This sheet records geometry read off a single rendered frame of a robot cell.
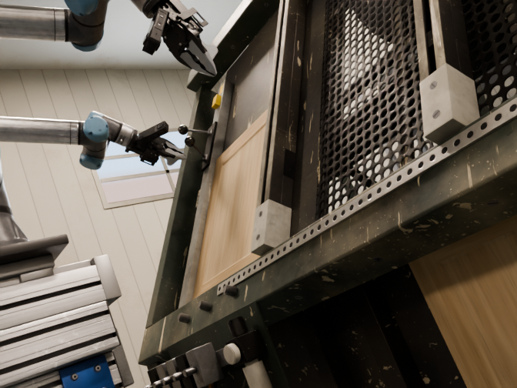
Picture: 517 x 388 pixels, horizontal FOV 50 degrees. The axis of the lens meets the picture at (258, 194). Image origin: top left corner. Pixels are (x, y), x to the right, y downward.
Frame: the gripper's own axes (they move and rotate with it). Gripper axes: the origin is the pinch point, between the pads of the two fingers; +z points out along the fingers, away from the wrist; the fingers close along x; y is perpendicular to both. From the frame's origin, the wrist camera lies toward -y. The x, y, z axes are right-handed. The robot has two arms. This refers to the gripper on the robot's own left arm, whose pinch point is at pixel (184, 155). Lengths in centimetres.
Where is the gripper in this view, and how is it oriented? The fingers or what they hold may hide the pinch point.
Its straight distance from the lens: 200.1
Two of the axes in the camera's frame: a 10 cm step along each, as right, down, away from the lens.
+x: 0.9, 6.4, -7.6
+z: 8.5, 3.6, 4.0
